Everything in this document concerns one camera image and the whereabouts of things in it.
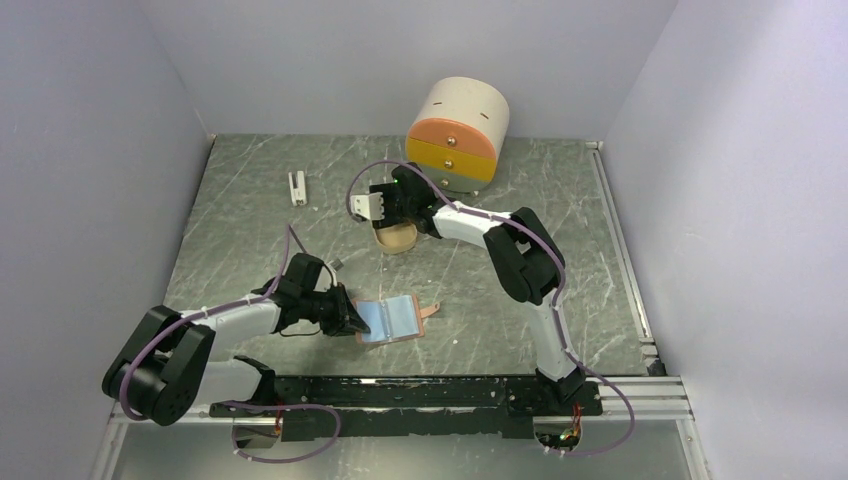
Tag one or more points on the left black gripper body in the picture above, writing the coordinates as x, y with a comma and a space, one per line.
322, 307

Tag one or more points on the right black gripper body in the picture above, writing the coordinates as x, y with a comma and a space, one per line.
396, 209

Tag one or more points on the pink card holder wallet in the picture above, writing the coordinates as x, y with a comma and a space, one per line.
394, 319

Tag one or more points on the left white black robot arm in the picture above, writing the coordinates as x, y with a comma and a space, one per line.
176, 361

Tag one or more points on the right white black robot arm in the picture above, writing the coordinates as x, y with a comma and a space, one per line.
528, 264

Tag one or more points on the beige oval tray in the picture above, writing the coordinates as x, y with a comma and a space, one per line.
396, 239

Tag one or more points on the round three-drawer organizer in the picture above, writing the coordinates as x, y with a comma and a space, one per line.
457, 136

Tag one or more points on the small white clip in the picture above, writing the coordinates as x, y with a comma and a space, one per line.
297, 188

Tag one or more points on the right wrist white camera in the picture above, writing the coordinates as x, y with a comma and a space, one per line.
367, 207

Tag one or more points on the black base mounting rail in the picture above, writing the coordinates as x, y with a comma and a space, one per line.
507, 405

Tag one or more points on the aluminium frame rail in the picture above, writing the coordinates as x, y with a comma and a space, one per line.
653, 397

